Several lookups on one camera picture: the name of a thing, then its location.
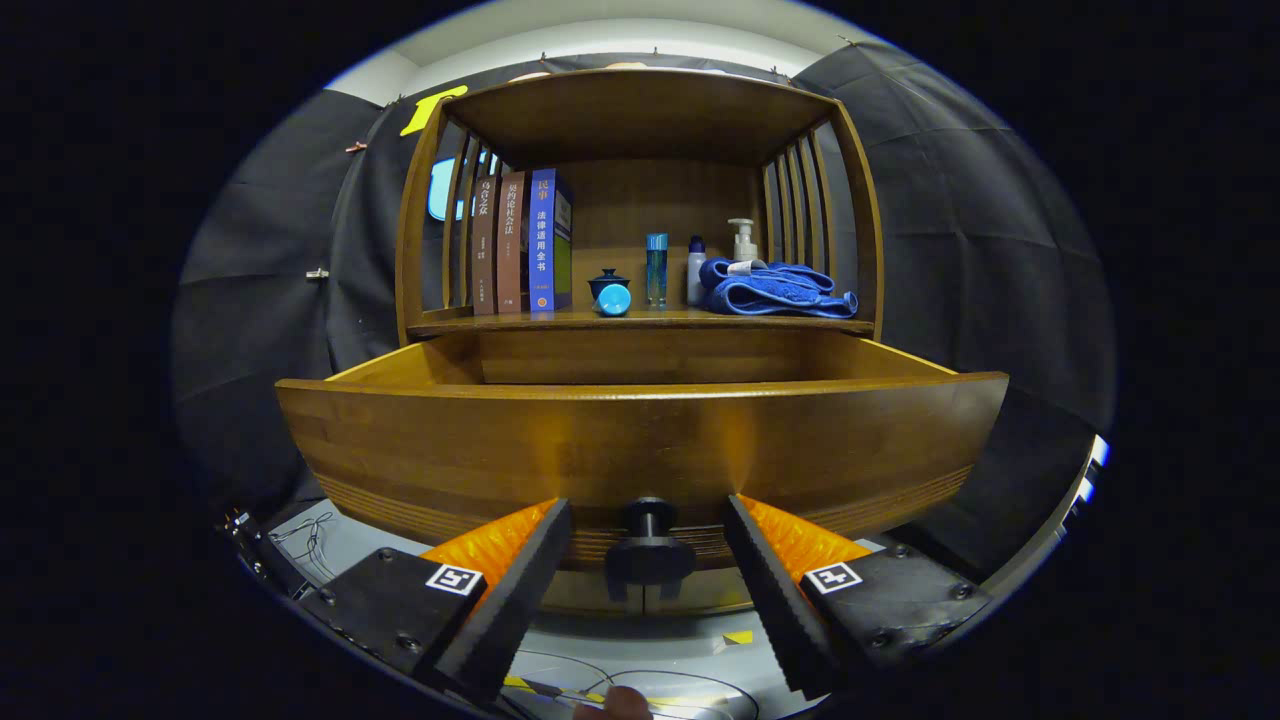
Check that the reddish brown book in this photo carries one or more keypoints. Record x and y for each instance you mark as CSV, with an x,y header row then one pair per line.
x,y
512,245

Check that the folded blue towel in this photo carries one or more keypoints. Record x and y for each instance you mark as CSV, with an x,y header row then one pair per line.
x,y
780,295

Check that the blue book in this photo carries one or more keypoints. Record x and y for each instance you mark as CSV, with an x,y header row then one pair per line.
x,y
545,240

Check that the blue and white tube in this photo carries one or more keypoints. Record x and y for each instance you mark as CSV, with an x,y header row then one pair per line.
x,y
614,300

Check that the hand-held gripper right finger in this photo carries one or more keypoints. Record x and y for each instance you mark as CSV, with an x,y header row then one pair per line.
x,y
775,600

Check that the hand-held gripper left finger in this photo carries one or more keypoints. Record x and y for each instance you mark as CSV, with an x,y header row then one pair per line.
x,y
505,615

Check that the blue lidded teacup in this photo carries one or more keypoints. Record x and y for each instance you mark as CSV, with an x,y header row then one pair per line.
x,y
606,277

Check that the dark brown book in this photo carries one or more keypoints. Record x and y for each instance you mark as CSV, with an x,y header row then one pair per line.
x,y
484,250

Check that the white pump bottle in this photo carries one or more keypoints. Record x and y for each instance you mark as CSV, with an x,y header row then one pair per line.
x,y
743,240

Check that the tall blue glass bottle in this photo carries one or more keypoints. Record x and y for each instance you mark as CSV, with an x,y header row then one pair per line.
x,y
656,270

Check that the wooden countertop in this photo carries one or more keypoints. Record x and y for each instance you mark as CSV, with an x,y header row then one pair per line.
x,y
670,321

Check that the wooden cabinet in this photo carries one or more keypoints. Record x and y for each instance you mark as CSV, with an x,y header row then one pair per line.
x,y
640,115

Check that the wooden drawer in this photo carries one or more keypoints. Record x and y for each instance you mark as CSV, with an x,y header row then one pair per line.
x,y
640,440

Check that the black backdrop cloth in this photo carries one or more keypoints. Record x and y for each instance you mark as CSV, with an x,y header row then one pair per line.
x,y
950,250

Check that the yellow floor tape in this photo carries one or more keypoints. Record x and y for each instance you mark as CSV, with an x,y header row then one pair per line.
x,y
738,637

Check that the white bottle dark cap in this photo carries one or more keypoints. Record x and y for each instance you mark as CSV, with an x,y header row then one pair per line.
x,y
695,275

